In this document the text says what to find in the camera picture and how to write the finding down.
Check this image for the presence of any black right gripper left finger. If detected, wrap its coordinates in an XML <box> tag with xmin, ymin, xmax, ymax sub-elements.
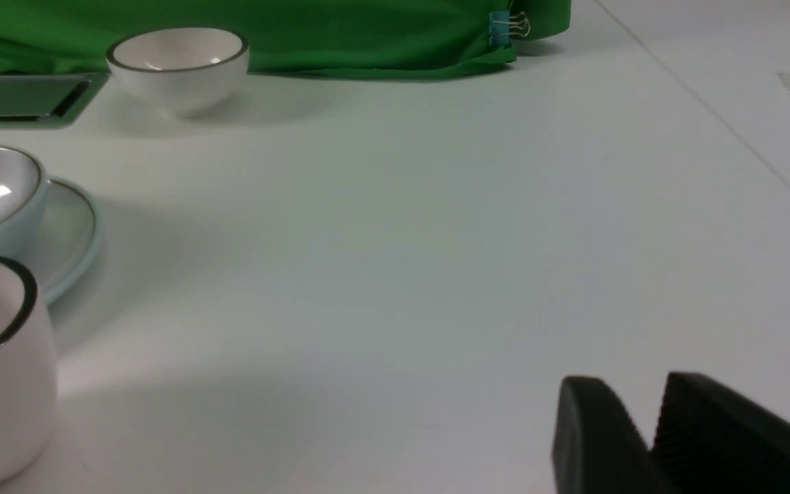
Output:
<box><xmin>551</xmin><ymin>376</ymin><xmax>673</xmax><ymax>493</ymax></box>

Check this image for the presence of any pale blue ceramic bowl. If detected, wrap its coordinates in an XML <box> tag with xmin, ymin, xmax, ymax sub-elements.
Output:
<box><xmin>0</xmin><ymin>145</ymin><xmax>49</xmax><ymax>257</ymax></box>

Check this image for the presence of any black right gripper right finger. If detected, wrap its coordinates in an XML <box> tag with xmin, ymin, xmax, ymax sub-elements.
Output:
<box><xmin>652</xmin><ymin>372</ymin><xmax>790</xmax><ymax>493</ymax></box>

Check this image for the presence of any small black-rimmed white bowl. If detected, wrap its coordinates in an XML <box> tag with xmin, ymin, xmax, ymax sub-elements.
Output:
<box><xmin>106</xmin><ymin>26</ymin><xmax>250</xmax><ymax>117</ymax></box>

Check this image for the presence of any pale blue saucer plate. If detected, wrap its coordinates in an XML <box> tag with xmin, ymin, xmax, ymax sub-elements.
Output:
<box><xmin>16</xmin><ymin>177</ymin><xmax>104</xmax><ymax>306</ymax></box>

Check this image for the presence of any metal table cable hatch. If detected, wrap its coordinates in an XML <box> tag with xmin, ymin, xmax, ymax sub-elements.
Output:
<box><xmin>0</xmin><ymin>73</ymin><xmax>109</xmax><ymax>129</ymax></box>

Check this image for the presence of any green backdrop cloth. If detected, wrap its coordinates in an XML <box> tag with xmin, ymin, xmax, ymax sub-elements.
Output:
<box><xmin>0</xmin><ymin>1</ymin><xmax>571</xmax><ymax>80</ymax></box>

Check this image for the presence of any black-rimmed white cup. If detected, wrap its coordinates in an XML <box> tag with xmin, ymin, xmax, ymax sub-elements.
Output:
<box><xmin>0</xmin><ymin>256</ymin><xmax>58</xmax><ymax>482</ymax></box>

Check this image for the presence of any blue binder clip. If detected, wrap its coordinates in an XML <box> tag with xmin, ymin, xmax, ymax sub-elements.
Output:
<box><xmin>487</xmin><ymin>10</ymin><xmax>531</xmax><ymax>47</ymax></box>

